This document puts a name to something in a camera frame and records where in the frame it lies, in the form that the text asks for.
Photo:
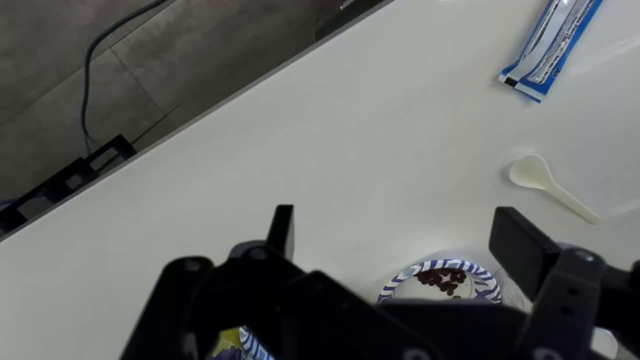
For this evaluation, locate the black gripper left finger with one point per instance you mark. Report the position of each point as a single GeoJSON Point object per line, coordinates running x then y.
{"type": "Point", "coordinates": [221, 300]}

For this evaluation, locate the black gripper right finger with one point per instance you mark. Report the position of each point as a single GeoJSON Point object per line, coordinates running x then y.
{"type": "Point", "coordinates": [567, 292]}

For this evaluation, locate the white plastic spoon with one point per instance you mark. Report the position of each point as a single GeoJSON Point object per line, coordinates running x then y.
{"type": "Point", "coordinates": [531, 172]}

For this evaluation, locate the black power strip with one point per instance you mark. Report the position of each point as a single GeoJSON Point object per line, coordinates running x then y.
{"type": "Point", "coordinates": [61, 184]}

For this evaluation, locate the blue white snack wrapper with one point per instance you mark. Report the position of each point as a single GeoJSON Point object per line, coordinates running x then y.
{"type": "Point", "coordinates": [547, 53]}

